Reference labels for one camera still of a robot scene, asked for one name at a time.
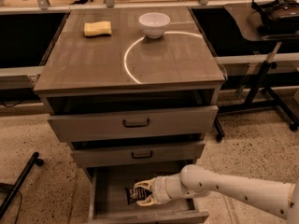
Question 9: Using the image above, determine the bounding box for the top grey drawer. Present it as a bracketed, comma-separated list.
[49, 105, 218, 142]

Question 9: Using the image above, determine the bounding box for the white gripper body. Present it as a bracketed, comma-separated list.
[151, 176, 171, 204]

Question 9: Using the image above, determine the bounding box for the white bowl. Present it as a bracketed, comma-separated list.
[138, 12, 170, 38]

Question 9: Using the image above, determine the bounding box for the black vr headset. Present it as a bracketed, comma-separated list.
[251, 0, 299, 34]

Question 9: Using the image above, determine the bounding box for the black rxbar chocolate wrapper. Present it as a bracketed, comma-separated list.
[125, 187, 151, 204]

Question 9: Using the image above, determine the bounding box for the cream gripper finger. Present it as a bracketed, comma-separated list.
[136, 195, 154, 206]
[134, 178, 155, 189]

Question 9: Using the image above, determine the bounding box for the grey drawer cabinet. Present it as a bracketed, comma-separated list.
[33, 6, 226, 224]

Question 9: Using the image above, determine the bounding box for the grey drawer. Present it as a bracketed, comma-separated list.
[49, 105, 218, 142]
[89, 161, 209, 224]
[71, 141, 205, 168]

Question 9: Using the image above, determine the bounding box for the black rolling side table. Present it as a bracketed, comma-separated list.
[220, 3, 299, 132]

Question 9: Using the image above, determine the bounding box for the yellow sponge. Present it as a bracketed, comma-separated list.
[84, 21, 112, 37]

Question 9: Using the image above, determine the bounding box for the middle grey drawer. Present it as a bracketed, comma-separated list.
[71, 141, 205, 168]

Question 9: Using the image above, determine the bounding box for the black stand leg with wheel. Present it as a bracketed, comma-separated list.
[0, 152, 44, 219]

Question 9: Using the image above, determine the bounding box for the bottom grey drawer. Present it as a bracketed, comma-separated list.
[89, 161, 209, 224]

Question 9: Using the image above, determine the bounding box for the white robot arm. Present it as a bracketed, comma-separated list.
[133, 164, 299, 224]

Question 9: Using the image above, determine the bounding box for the black middle drawer handle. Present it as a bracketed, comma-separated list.
[131, 150, 153, 160]

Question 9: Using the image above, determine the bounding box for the black drawer handle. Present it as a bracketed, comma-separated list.
[131, 150, 153, 160]
[122, 119, 150, 128]

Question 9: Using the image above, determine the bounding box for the black top drawer handle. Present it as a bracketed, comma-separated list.
[122, 119, 150, 128]

